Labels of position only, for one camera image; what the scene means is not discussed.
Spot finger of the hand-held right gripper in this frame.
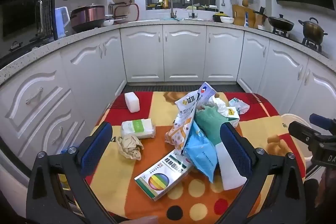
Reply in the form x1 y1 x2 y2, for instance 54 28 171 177
309 113 336 132
288 121 322 146

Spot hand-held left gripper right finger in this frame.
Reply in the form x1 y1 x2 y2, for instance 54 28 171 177
218 122 307 224

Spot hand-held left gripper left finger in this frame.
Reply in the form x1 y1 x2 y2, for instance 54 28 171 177
26 122 116 224

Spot white round plastic bin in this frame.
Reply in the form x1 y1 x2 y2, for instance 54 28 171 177
281 113 302 126

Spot green white milk carton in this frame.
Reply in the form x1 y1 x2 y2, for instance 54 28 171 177
226 106 240 128

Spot blue plastic packet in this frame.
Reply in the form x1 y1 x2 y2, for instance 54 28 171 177
182 123 219 183

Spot white plastic bag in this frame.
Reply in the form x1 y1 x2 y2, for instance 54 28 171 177
228 98 250 115

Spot white orange snack bag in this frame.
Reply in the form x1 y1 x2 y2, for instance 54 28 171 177
165 91 202 152

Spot person's left hand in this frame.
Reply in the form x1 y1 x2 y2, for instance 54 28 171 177
128 215 159 224

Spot crumpled brown paper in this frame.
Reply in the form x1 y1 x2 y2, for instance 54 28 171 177
116 134 144 161

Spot red orange printed blanket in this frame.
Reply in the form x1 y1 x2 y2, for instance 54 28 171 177
84 91 306 222

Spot green white tissue pack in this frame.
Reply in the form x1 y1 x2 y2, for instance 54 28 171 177
121 118 156 139

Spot crumpled white tissue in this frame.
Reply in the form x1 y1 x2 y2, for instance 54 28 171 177
207 95 230 117

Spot white foam block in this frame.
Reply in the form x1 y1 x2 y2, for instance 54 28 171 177
124 92 141 112

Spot purple white barcode box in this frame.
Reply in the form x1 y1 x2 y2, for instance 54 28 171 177
196 81 217 109

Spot rainbow print medicine box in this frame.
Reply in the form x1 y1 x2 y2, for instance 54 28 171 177
134 149 195 201

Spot black gas stove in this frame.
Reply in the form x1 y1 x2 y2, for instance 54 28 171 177
272 27 328 56

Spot dark ribbed floor mat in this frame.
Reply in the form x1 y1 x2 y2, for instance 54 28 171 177
122 84 246 93

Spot golden lidded pot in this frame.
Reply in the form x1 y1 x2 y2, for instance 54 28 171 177
298 17 328 42

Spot black wok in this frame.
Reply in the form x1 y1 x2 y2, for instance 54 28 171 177
253 11 295 32

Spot white lower kitchen cabinets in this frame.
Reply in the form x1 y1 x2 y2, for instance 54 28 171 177
0 23 336 188

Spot blue white bag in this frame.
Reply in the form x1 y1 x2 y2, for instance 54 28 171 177
245 10 254 28

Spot copper rice cooker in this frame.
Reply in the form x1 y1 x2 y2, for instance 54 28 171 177
70 5 106 33

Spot wooden cutting board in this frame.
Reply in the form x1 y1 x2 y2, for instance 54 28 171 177
232 4 263 28

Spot black pot yellow lid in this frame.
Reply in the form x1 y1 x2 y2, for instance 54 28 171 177
212 11 229 23

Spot black microwave oven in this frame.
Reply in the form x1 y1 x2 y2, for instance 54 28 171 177
0 0 59 42
0 0 53 54

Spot small steel tap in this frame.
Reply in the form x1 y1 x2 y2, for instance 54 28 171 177
188 0 198 19

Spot steel kitchen faucet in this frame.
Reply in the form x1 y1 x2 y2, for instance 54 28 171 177
157 0 177 20

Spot black wire dish rack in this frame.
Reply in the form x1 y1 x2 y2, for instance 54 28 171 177
109 3 139 24

